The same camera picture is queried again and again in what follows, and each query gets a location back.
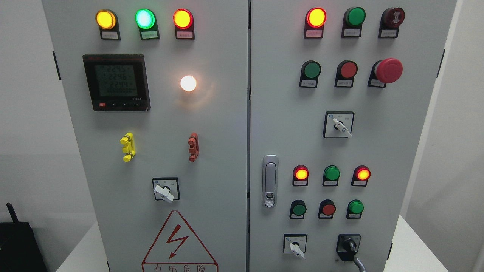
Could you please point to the green illuminated button lower right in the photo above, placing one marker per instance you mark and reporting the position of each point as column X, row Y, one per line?
column 355, row 209

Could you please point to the green lit indicator light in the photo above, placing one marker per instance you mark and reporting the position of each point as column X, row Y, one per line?
column 147, row 24

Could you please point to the yellow terminal connector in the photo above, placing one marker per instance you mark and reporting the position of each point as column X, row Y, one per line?
column 128, row 146

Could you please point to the red terminal connector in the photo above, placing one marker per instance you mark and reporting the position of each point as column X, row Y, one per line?
column 193, row 147

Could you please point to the dark red buzzer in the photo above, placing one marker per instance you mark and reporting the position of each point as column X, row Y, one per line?
column 390, row 21

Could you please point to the white selector switch left door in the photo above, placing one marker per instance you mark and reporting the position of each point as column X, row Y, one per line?
column 166, row 189

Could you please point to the green push button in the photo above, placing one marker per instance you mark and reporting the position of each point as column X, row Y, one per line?
column 297, row 209
column 310, row 72

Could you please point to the green indicator light lower middle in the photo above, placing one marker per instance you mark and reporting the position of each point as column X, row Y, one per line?
column 331, row 176

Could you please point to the red indicator light lower right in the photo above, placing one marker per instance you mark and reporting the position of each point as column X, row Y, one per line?
column 360, row 176

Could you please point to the red push button lower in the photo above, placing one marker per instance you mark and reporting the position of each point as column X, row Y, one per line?
column 326, row 209

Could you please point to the black digital power meter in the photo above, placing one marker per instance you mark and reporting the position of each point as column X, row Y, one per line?
column 117, row 82

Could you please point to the black device with antenna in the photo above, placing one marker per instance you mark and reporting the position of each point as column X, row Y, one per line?
column 19, row 249

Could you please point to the green push button upper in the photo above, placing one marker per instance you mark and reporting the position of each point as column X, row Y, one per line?
column 310, row 72

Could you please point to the red-ringed indicator light left door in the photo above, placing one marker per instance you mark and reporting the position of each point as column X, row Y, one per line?
column 184, row 24

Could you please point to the yellow indicator light top left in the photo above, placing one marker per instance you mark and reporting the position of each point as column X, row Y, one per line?
column 108, row 25

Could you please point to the green push button lower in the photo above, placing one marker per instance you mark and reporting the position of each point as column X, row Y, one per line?
column 297, row 209

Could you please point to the red push button upper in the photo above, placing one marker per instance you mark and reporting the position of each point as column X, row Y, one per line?
column 346, row 72

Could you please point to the white selector switch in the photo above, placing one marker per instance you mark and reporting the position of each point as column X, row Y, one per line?
column 338, row 124
column 295, row 244

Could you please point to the silver door lock handle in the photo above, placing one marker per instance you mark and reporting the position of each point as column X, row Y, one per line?
column 269, row 180

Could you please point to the red emergency stop mushroom button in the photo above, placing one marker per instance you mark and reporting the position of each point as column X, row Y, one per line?
column 385, row 72

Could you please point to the grey left cabinet door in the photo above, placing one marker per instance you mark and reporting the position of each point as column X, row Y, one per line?
column 213, row 189

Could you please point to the white selector switch upper right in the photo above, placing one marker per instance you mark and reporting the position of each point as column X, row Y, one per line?
column 338, row 124

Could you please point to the green indicator light top right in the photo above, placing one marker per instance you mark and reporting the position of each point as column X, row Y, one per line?
column 352, row 22

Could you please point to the red lit indicator lower left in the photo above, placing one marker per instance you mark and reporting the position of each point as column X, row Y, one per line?
column 300, row 176

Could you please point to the red lit indicator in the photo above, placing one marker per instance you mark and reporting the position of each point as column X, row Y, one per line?
column 314, row 23
column 300, row 176

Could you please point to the red push button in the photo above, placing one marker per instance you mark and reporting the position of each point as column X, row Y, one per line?
column 326, row 209
column 346, row 72

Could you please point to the grey right cabinet door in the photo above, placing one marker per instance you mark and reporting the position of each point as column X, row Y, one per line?
column 288, row 121

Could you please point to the black knob selector switch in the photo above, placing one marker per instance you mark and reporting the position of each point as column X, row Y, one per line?
column 347, row 246

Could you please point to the red electrical warning triangle sticker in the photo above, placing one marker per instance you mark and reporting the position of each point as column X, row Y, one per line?
column 177, row 248

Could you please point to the white glowing indicator lamp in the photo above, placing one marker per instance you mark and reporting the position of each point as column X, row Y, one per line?
column 188, row 83

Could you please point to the white selector switch bottom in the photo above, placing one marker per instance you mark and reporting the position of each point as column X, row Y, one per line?
column 295, row 244

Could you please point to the grey cabinet door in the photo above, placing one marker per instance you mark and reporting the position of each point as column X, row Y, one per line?
column 288, row 121
column 213, row 189

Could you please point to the red lit indicator top right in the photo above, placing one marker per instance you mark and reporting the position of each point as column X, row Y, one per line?
column 314, row 23

